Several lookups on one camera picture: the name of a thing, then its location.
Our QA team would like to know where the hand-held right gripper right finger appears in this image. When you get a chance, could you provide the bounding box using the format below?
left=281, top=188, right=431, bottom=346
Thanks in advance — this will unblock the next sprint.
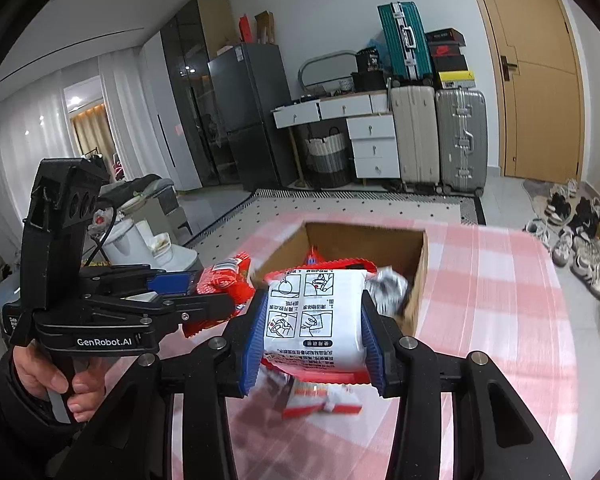
left=361, top=302, right=573, bottom=480

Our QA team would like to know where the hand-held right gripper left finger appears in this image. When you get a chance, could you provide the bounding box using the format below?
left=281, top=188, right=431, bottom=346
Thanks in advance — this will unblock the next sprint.
left=87, top=287, right=271, bottom=480

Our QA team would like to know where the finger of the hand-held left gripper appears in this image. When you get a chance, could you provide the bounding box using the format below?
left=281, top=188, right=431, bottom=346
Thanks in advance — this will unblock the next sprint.
left=122, top=290, right=242, bottom=336
left=80, top=263, right=205, bottom=302

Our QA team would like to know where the red white snack packet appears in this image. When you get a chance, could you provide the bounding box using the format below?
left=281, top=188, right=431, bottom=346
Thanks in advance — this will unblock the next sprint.
left=260, top=259, right=381, bottom=386

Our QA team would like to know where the silver white snack packet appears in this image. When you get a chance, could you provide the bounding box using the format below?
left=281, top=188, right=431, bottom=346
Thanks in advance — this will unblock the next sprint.
left=365, top=265, right=411, bottom=318

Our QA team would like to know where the small red white packet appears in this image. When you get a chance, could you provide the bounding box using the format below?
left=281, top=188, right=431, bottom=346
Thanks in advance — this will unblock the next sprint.
left=280, top=377, right=363, bottom=421

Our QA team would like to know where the brown cardboard box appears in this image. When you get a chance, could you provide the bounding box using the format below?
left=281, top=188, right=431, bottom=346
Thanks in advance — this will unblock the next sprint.
left=250, top=220, right=431, bottom=336

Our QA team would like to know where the person's left forearm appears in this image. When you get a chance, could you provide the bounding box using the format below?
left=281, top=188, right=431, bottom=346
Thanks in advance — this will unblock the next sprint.
left=0, top=357, right=88, bottom=480

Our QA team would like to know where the person's left hand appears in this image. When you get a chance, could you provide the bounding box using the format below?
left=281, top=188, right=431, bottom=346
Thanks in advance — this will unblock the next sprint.
left=10, top=345, right=107, bottom=423

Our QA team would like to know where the food bowl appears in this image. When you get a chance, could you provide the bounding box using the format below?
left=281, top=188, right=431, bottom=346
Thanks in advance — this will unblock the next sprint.
left=147, top=232, right=173, bottom=257

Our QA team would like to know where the white jug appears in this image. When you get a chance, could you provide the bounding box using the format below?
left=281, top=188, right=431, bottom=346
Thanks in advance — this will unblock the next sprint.
left=102, top=220, right=153, bottom=266

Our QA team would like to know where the red orange chip bag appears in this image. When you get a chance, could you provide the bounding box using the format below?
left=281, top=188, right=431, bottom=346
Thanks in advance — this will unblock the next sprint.
left=302, top=245, right=331, bottom=268

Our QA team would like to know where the patterned floor rug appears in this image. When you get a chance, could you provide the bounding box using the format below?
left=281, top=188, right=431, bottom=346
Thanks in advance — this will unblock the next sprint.
left=182, top=189, right=487, bottom=261

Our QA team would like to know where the pink checkered tablecloth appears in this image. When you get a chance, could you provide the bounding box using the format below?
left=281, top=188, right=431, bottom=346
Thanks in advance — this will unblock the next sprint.
left=160, top=212, right=581, bottom=480

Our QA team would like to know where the white curtain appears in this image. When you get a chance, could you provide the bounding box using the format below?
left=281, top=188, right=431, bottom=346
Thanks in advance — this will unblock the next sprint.
left=0, top=32, right=201, bottom=261

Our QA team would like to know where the dark glass cabinet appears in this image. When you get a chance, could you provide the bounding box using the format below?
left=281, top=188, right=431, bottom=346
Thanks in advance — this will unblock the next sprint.
left=160, top=0, right=241, bottom=191

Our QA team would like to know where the grey refrigerator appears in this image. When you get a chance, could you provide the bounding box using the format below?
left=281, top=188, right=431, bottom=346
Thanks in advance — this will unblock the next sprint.
left=207, top=42, right=291, bottom=191

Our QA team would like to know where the woven laundry basket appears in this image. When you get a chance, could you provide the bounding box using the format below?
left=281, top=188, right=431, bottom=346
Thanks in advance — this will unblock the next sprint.
left=302, top=127, right=353, bottom=188

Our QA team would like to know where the white vanity desk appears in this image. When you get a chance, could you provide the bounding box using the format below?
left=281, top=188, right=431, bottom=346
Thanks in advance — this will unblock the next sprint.
left=272, top=91, right=401, bottom=183

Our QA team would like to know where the beige suitcase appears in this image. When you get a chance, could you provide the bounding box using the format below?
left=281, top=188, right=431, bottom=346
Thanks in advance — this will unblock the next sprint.
left=389, top=85, right=441, bottom=193

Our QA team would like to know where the silver suitcase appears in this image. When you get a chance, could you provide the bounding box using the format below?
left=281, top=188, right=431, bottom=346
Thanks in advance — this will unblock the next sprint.
left=435, top=87, right=488, bottom=197

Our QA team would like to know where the grey door mat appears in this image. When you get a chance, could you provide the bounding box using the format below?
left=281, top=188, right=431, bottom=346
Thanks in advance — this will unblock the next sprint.
left=522, top=177, right=596, bottom=216

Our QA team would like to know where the pile of black white shoes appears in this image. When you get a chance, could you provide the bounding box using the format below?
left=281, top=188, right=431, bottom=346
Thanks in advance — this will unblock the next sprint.
left=522, top=177, right=600, bottom=302

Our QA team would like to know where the oval mirror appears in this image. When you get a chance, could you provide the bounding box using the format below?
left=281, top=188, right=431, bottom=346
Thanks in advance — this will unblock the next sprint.
left=297, top=50, right=358, bottom=98

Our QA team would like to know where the black storage box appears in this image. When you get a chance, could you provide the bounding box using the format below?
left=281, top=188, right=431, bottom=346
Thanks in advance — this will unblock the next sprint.
left=350, top=71, right=388, bottom=93

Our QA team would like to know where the tall cardboard carton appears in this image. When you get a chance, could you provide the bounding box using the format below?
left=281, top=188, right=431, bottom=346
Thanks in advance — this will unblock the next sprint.
left=254, top=10, right=276, bottom=46

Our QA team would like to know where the yellow black box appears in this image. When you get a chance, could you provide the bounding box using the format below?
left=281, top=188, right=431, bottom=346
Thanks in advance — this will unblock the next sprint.
left=437, top=70, right=477, bottom=91

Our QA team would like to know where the black paper bag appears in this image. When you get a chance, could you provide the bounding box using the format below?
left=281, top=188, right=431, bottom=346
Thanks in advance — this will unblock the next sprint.
left=355, top=47, right=387, bottom=75

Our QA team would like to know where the plain black shoe box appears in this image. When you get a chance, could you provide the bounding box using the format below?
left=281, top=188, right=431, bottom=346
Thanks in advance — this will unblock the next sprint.
left=430, top=55, right=468, bottom=73

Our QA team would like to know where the red shoe box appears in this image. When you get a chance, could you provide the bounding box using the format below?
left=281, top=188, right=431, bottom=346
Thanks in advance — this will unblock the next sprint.
left=426, top=42, right=467, bottom=58

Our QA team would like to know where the teal suitcase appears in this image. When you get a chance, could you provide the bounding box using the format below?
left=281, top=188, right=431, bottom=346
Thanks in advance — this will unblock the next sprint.
left=377, top=1, right=433, bottom=81

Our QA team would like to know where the wooden door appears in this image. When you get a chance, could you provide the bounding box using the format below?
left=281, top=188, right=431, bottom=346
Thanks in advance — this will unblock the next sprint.
left=462, top=0, right=598, bottom=181

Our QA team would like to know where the black cable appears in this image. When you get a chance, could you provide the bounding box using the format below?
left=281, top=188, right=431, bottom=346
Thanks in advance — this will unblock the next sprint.
left=82, top=197, right=122, bottom=267

